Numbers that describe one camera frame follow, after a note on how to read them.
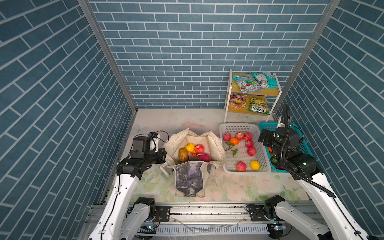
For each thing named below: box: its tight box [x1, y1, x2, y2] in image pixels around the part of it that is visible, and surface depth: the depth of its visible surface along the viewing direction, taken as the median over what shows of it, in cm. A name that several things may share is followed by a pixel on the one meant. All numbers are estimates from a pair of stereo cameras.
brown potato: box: [178, 147, 189, 163], surface depth 88 cm
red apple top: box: [235, 131, 244, 141], surface depth 101 cm
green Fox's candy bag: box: [248, 97, 270, 115], surface depth 101 cm
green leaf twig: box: [224, 141, 239, 157], surface depth 99 cm
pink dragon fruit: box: [188, 152, 212, 162], surface depth 84 cm
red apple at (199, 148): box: [194, 144, 205, 154], surface depth 93 cm
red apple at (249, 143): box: [245, 140, 254, 148], surface depth 97 cm
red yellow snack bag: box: [229, 94, 247, 109], surface depth 101 cm
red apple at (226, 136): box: [223, 132, 232, 141], surface depth 101 cm
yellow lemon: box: [250, 160, 260, 171], surface depth 88 cm
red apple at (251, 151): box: [247, 147, 256, 156], surface depth 93 cm
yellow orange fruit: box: [185, 142, 196, 153], surface depth 92 cm
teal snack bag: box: [251, 72, 278, 89], surface depth 90 cm
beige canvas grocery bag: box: [160, 128, 226, 198], surface depth 77 cm
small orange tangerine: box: [229, 137, 240, 145], surface depth 100 cm
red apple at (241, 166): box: [236, 161, 247, 172], surface depth 86 cm
